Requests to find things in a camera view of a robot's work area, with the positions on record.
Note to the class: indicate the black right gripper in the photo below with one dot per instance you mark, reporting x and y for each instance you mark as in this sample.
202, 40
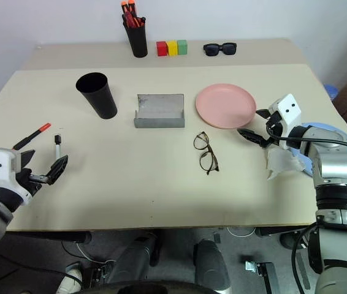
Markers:
275, 125

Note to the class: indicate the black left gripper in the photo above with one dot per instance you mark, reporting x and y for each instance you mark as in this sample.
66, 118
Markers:
31, 182

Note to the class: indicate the pink plastic plate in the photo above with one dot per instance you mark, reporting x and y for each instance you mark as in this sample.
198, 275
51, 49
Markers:
222, 104

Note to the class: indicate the white tissue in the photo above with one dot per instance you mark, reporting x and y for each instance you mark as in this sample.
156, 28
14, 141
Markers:
279, 162

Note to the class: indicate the white marker black cap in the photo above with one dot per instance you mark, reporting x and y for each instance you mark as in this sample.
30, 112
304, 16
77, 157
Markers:
57, 150

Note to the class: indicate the black marker red cap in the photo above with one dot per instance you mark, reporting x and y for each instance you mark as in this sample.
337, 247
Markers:
31, 137

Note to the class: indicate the blue plastic bin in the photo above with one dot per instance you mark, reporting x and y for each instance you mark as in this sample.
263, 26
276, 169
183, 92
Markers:
332, 92

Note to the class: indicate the empty black plastic cup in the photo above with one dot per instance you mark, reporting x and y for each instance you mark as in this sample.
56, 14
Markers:
103, 101

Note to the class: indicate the black sunglasses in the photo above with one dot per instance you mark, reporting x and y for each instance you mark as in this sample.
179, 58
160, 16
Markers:
211, 49

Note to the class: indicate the open grey glasses case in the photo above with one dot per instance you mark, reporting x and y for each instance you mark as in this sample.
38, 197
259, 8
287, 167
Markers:
158, 105

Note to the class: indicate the white round disc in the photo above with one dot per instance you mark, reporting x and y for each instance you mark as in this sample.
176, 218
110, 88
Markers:
241, 231

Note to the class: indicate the green wooden block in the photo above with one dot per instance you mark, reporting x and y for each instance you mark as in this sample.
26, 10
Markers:
182, 47

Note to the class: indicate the yellow wooden block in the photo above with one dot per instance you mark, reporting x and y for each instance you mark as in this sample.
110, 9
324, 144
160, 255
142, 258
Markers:
172, 48

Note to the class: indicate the white shoe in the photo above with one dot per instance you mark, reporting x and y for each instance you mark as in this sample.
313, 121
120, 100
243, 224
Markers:
69, 280

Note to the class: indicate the red wooden block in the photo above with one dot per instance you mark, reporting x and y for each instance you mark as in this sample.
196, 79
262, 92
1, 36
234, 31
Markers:
162, 49

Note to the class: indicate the dark grey rounded shape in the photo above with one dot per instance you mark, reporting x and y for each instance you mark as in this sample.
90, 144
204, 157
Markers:
133, 260

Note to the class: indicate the black pen holder cup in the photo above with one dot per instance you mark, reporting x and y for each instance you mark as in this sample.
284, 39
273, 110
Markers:
137, 43

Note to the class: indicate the orange capped marker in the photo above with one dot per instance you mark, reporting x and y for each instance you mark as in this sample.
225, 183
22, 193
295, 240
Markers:
124, 7
132, 6

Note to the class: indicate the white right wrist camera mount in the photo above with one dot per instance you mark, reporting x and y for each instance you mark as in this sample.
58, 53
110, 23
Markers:
288, 110

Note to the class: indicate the brown frame eyeglasses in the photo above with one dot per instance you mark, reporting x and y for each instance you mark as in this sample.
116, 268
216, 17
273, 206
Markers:
207, 150

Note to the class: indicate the metal caster bracket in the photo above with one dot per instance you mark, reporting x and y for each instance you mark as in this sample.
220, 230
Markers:
259, 269

